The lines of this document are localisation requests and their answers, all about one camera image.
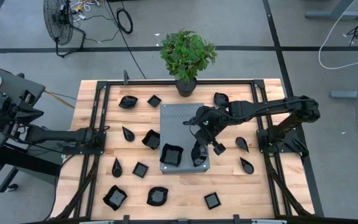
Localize long black cable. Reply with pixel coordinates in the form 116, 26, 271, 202
106, 0, 147, 80

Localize black teardrop plate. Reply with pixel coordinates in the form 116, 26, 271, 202
122, 126, 135, 143
239, 156, 255, 175
111, 157, 123, 179
235, 136, 250, 153

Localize yellow cable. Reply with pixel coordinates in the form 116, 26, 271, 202
0, 59, 76, 110

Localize black aluminium table frame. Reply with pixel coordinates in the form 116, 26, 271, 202
53, 79, 325, 222

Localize tangled cables and plugs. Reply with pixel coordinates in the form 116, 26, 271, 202
68, 0, 104, 19

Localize black side table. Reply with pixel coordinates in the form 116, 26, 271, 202
0, 63, 63, 198

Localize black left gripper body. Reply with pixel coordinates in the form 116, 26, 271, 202
0, 95, 21, 125

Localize black wavy square plate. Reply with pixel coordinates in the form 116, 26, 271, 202
160, 143, 185, 166
102, 184, 129, 212
141, 129, 161, 151

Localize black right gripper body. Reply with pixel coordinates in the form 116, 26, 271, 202
193, 106, 228, 142

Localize black floor fan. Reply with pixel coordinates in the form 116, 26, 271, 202
43, 0, 86, 58

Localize green potted plant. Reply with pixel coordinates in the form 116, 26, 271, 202
159, 28, 219, 98

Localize small black square plate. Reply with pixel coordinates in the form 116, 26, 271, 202
203, 191, 222, 210
147, 94, 163, 108
131, 161, 150, 179

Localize black coiled cable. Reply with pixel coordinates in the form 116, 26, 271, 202
116, 7, 134, 35

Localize grey perforated metal shelf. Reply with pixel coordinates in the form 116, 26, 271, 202
159, 103, 211, 174

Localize black leaf-shaped plate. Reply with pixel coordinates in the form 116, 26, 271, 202
213, 91, 230, 108
146, 186, 170, 207
118, 95, 139, 110
190, 141, 210, 167

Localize white cable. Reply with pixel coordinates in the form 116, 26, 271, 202
318, 0, 358, 70

